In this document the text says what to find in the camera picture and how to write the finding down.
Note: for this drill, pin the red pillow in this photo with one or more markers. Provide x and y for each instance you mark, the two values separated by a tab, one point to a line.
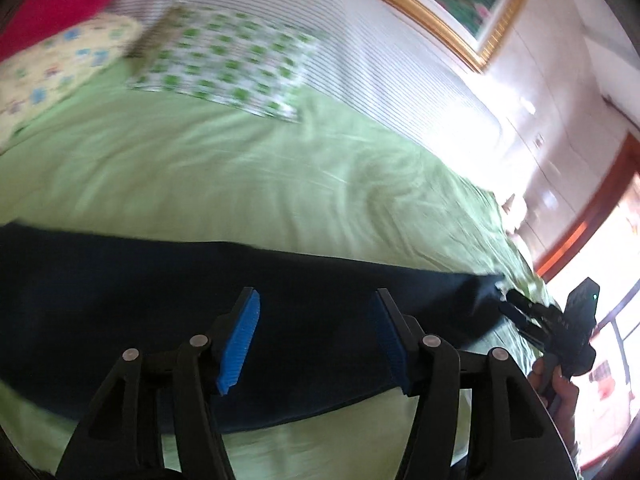
52	0

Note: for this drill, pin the light green bed sheet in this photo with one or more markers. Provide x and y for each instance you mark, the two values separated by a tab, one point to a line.
225	170

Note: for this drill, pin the yellow patterned pillow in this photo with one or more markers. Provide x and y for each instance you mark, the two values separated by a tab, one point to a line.
55	67

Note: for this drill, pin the green patterned white pillow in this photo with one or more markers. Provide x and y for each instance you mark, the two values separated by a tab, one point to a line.
225	62

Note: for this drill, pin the white striped bed cover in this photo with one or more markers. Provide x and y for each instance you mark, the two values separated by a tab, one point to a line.
380	45

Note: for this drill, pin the person's right hand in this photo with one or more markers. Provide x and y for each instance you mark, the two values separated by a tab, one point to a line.
556	400

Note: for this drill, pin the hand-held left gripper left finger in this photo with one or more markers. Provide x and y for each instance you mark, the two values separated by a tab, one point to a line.
240	337

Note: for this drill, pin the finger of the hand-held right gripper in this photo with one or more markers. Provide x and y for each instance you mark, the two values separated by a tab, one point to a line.
522	310

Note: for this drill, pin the dark navy pants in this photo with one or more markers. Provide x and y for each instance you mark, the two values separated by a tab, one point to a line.
150	310

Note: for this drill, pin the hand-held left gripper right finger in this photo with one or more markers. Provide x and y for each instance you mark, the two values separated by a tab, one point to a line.
389	337

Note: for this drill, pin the brown wooden window frame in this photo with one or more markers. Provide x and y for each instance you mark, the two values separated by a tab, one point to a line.
587	215

